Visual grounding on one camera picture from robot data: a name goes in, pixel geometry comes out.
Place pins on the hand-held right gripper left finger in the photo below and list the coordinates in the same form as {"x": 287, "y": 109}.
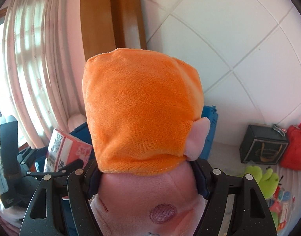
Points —
{"x": 93, "y": 186}

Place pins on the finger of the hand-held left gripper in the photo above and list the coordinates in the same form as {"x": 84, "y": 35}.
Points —
{"x": 64, "y": 169}
{"x": 30, "y": 153}

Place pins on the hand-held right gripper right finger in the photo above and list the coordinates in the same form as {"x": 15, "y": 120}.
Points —
{"x": 202, "y": 182}

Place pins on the white pink printed carton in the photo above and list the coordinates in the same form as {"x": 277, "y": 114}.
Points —
{"x": 64, "y": 147}

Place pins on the blue plastic storage crate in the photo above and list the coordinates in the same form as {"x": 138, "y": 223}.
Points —
{"x": 210, "y": 127}

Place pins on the pink pig plush orange dress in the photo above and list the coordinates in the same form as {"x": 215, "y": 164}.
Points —
{"x": 140, "y": 115}

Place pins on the green frog plush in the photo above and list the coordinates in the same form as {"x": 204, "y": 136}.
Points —
{"x": 256, "y": 174}

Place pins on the black square box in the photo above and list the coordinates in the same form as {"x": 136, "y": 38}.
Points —
{"x": 263, "y": 140}

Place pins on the colourful toy pile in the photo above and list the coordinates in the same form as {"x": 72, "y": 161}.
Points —
{"x": 283, "y": 204}

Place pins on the pink patterned curtain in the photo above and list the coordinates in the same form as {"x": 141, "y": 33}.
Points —
{"x": 30, "y": 66}

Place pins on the red toy handbag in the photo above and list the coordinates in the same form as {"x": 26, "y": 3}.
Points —
{"x": 294, "y": 147}

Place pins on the wooden door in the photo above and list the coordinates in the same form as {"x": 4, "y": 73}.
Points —
{"x": 98, "y": 17}

